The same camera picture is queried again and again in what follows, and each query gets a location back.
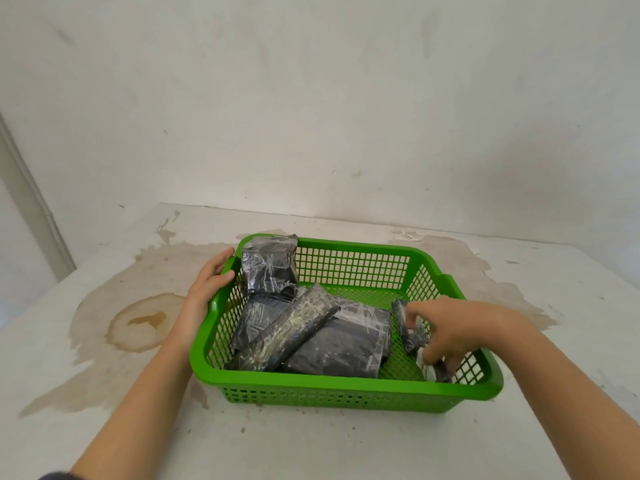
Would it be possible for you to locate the person's right hand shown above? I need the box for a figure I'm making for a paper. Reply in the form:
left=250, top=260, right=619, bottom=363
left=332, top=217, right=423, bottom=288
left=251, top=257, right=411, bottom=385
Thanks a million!
left=406, top=296, right=516, bottom=376

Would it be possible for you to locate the person's left hand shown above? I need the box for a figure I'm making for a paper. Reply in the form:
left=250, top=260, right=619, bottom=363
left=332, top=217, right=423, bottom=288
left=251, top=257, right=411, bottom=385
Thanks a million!
left=172, top=247, right=236, bottom=351

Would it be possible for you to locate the green plastic basket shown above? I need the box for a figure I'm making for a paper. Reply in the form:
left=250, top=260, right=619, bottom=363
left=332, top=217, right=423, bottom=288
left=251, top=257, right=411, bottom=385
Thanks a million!
left=189, top=234, right=504, bottom=414

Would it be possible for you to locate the black and white small package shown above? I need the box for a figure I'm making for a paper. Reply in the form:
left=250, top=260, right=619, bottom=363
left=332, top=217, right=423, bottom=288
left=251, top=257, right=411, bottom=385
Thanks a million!
left=415, top=347, right=454, bottom=384

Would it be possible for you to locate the person's left forearm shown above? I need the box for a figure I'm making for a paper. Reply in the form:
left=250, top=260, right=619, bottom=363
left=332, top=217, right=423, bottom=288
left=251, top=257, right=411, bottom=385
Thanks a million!
left=70, top=335, right=195, bottom=480

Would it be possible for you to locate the person's right forearm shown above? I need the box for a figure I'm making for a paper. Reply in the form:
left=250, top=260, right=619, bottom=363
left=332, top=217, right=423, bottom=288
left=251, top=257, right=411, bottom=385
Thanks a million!
left=492, top=310, right=640, bottom=480

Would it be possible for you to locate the flat black wrapped package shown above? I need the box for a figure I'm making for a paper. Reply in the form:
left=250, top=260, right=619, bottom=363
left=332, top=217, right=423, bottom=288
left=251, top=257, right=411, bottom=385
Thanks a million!
left=229, top=293, right=297, bottom=356

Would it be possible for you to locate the upright black wrapped package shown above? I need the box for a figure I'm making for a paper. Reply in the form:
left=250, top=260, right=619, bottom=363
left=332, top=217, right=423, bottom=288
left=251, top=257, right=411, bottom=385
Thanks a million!
left=241, top=234, right=300, bottom=301

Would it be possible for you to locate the long black wrapped package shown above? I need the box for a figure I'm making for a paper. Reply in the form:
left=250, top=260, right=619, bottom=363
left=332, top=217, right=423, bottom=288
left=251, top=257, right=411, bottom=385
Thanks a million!
left=224, top=283, right=342, bottom=372

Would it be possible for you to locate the large black wrapped package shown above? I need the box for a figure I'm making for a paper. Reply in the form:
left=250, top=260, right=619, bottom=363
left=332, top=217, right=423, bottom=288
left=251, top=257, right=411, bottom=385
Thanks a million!
left=281, top=297, right=393, bottom=379

